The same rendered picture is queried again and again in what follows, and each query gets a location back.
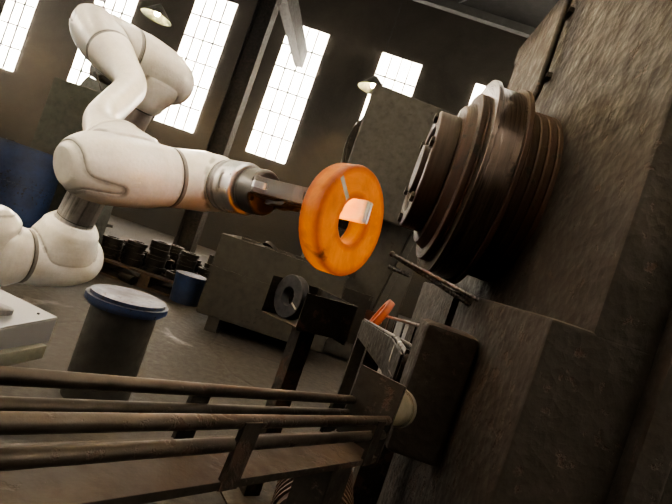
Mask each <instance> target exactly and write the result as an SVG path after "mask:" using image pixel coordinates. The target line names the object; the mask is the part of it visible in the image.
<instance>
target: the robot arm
mask: <svg viewBox="0 0 672 504"><path fill-rule="evenodd" d="M69 28H70V33H71V36H72V39H73V41H74V43H75V44H76V46H77V48H78V49H79V51H80V52H81V54H82V55H83V56H84V57H85V59H87V60H88V61H89V62H90V63H91V64H92V65H93V66H94V68H95V69H97V70H98V71H99V72H101V73H102V74H103V75H105V76H106V77H107V78H108V79H109V80H110V81H112V82H113V83H112V84H110V85H109V86H108V87H107V88H106V89H105V90H104V91H103V92H102V93H100V94H99V95H98V96H97V97H96V98H95V99H94V100H93V101H92V102H91V103H90V104H89V105H88V107H87V108H86V110H85V112H84V114H83V120H82V127H83V131H81V132H77V133H74V134H72V135H69V136H67V137H66V138H64V139H63V140H62V141H61V142H60V143H59V145H58V146H57V147H56V149H55V151H54V155H53V169H54V173H55V176H56V178H57V180H58V181H59V182H60V184H61V185H62V186H63V187H64V188H65V190H67V192H66V194H65V196H64V198H63V200H62V202H61V204H60V206H59V208H58V210H55V211H51V212H49V213H46V214H44V215H43V217H42V218H41V219H40V220H39V221H37V222H36V223H35V224H34V225H33V226H32V227H31V228H25V227H23V226H22V225H23V223H22V220H21V219H20V217H19V216H18V215H17V214H16V213H15V212H14V211H12V210H11V209H10V208H8V207H6V206H3V205H0V288H1V286H6V285H10V284H14V283H19V284H26V285H34V286H50V287H64V286H74V285H78V284H82V283H85V282H88V281H90V280H92V279H93V278H95V277H96V276H97V274H98V273H99V272H100V270H101V268H102V266H103V260H104V253H103V250H102V247H101V245H100V244H99V242H98V240H99V234H98V231H97V228H96V226H95V223H96V222H97V220H98V218H99V216H100V214H101V212H102V210H103V208H104V207H105V205H109V206H116V207H126V208H157V207H169V208H179V209H187V210H193V211H199V212H207V211H210V212H220V211H223V212H227V213H233V214H238V215H239V214H241V215H244V216H247V215H251V214H255V215H259V216H264V215H268V214H270V213H271V212H272V211H274V210H275V209H278V210H282V211H286V210H289V211H294V212H299V213H300V210H301V206H302V203H303V199H304V197H305V194H306V192H307V190H308V188H307V187H303V186H299V185H294V184H290V183H285V182H281V181H279V179H278V177H277V176H276V174H275V173H273V172H272V171H270V170H267V169H260V168H259V167H258V166H257V165H255V164H253V163H249V162H241V161H237V160H230V159H229V158H227V157H225V156H222V155H218V154H214V153H211V152H208V151H203V150H191V149H182V148H175V147H170V146H166V145H162V144H159V143H158V142H157V140H156V139H155V138H153V137H151V136H150V135H148V134H146V133H145V130H146V128H147V126H148V124H149V122H150V120H151V119H152V117H153V116H158V115H159V114H161V113H162V112H163V111H164V110H165V109H167V108H168V107H169V106H171V105H179V104H181V103H184V102H185V101H186V100H187V99H188V98H189V97H190V96H191V94H192V92H193V90H194V84H195V81H194V76H193V73H192V71H191V69H190V68H189V66H188V65H187V63H186V62H185V61H184V60H183V59H182V57H181V56H180V55H179V54H177V53H176V52H175V51H174V50H173V49H172V48H170V47H169V46H168V45H166V44H165V43H163V42H162V41H160V40H159V39H157V38H156V37H154V36H153V35H151V34H149V33H147V32H145V31H143V30H141V29H140V28H138V27H136V26H135V25H133V24H131V23H129V22H127V21H126V20H124V19H122V18H120V17H118V16H116V15H114V14H110V13H109V12H108V11H107V10H106V9H105V8H103V7H101V6H98V5H95V4H90V3H84V4H80V5H78V6H77V7H76V8H75V9H74V11H73V13H72V15H71V18H70V19H69ZM372 206H373V203H371V202H369V201H367V200H361V199H351V200H349V201H348V202H347V203H346V204H345V206H344V207H343V209H342V211H341V214H340V217H339V219H343V220H348V221H352V222H357V223H362V224H367V223H368V220H369V216H370V213H371V210H372Z"/></svg>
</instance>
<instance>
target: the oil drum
mask: <svg viewBox="0 0 672 504"><path fill-rule="evenodd" d="M58 182H59V181H58V180H57V178H56V176H55V173H54V169H53V155H50V154H48V153H45V152H42V151H39V150H36V149H33V148H30V147H27V146H25V145H22V144H19V143H16V142H15V141H14V140H11V139H8V138H6V139H4V138H1V137H0V205H3V206H6V207H8V208H10V209H11V210H12V211H14V212H15V213H16V214H17V215H18V216H19V217H20V219H21V220H22V223H23V225H22V226H23V227H25V228H31V227H32V226H33V225H34V224H35V223H36V222H37V221H39V220H40V219H41V218H42V217H43V215H44V214H46V213H48V211H49V208H50V205H51V202H52V199H53V197H54V195H55V191H56V188H57V185H58Z"/></svg>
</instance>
